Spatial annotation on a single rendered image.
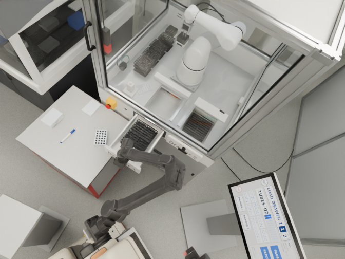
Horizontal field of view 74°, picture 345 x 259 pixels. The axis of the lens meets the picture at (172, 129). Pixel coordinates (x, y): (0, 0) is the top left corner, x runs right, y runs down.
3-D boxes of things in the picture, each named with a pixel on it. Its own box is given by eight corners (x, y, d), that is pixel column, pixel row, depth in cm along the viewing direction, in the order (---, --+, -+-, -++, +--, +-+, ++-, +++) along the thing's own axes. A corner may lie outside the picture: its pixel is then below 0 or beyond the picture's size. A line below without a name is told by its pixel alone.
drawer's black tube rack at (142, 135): (140, 158, 162) (140, 154, 157) (120, 144, 164) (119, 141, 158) (157, 134, 172) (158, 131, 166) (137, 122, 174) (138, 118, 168)
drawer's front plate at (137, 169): (138, 173, 159) (139, 170, 149) (104, 151, 162) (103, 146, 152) (140, 171, 160) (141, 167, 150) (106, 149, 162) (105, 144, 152)
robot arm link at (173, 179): (175, 178, 86) (190, 188, 92) (172, 151, 96) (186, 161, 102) (98, 219, 104) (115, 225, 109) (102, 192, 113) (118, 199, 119)
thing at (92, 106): (90, 116, 177) (90, 115, 175) (81, 110, 177) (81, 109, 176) (101, 105, 182) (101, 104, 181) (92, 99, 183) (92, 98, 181)
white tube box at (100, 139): (106, 147, 169) (105, 145, 165) (94, 146, 168) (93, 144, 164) (108, 131, 174) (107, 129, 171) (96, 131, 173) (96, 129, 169)
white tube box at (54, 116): (52, 129, 167) (50, 126, 162) (42, 123, 168) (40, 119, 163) (64, 116, 173) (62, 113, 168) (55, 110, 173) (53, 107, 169)
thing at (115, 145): (138, 170, 159) (138, 167, 153) (108, 150, 161) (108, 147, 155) (168, 128, 177) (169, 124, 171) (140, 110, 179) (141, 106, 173)
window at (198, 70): (208, 151, 157) (306, 53, 71) (107, 87, 164) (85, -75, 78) (208, 150, 157) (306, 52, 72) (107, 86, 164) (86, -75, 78)
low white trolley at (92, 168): (98, 201, 223) (86, 187, 155) (48, 167, 228) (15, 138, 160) (133, 155, 248) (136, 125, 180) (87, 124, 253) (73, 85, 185)
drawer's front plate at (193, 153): (197, 162, 171) (202, 158, 161) (166, 141, 173) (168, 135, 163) (198, 160, 172) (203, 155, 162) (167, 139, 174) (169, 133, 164)
